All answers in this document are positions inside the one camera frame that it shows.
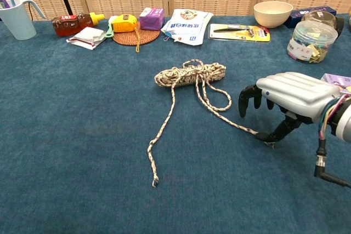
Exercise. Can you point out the purple tissue pack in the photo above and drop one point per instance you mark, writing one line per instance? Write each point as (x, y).
(150, 21)

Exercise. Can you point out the purple white small box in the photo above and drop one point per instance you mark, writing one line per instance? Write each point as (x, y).
(342, 80)

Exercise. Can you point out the clear jar of clips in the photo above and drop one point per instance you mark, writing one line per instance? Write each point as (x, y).
(310, 42)

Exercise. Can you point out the razor in yellow blister pack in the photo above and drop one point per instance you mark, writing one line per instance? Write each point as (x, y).
(238, 32)

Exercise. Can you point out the small coloured paper clip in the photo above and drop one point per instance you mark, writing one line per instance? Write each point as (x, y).
(165, 38)

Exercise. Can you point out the light green brush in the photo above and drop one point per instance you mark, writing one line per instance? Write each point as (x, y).
(108, 33)

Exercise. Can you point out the white sachet red print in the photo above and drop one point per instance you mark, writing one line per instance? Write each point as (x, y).
(87, 38)

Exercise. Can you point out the cream bowl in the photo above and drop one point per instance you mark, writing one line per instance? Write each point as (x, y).
(272, 17)

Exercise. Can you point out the blue table cloth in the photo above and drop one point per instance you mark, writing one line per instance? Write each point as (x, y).
(82, 135)

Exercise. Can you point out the yellow tape measure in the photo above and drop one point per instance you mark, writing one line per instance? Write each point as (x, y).
(124, 24)

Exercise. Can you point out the amber honey bottle yellow cap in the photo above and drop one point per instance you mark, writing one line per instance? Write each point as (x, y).
(68, 25)

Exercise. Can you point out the round woven coaster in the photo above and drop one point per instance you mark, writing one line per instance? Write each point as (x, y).
(148, 36)

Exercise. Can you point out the white printed salt bag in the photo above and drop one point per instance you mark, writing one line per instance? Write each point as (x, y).
(186, 25)

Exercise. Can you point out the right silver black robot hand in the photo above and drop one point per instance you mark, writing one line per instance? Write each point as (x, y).
(299, 94)

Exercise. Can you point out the dark blue box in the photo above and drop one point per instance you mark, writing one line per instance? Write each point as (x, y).
(297, 13)

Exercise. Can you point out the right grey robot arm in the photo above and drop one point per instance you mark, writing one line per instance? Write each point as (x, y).
(342, 121)

